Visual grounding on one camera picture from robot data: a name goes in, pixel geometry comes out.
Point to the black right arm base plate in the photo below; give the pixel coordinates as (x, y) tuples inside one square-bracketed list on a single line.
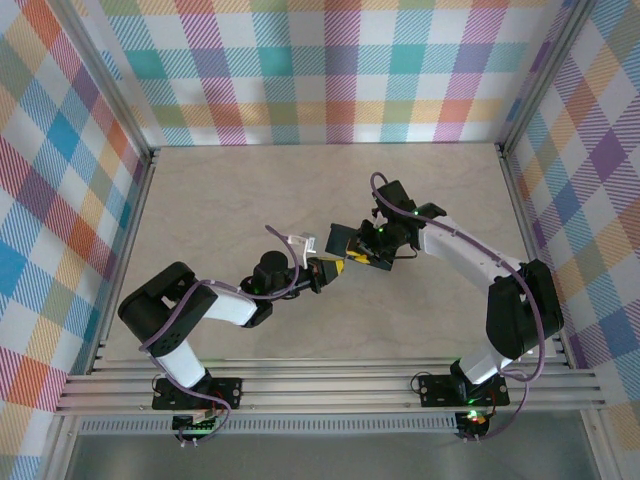
[(435, 390)]

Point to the starry night print tin box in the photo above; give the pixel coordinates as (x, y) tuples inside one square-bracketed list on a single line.
[(337, 240)]

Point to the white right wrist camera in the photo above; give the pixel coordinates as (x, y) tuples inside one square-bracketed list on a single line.
[(377, 216)]

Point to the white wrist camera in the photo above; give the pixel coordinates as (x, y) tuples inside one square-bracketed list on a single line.
[(377, 216), (302, 242)]

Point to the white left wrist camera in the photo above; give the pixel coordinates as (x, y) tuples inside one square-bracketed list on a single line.
[(302, 242)]

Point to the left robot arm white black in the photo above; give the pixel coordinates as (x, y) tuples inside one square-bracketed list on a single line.
[(227, 307)]

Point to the aluminium side rail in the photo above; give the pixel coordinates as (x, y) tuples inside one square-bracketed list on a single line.
[(125, 240), (519, 200)]

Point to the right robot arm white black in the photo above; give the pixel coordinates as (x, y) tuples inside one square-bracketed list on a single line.
[(460, 245)]

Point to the aluminium frame post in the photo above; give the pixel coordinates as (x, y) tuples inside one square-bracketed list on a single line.
[(107, 82), (533, 100)]

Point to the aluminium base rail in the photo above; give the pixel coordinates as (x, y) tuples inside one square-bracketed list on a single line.
[(325, 392)]

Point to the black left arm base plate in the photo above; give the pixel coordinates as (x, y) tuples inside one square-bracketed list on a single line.
[(227, 390)]

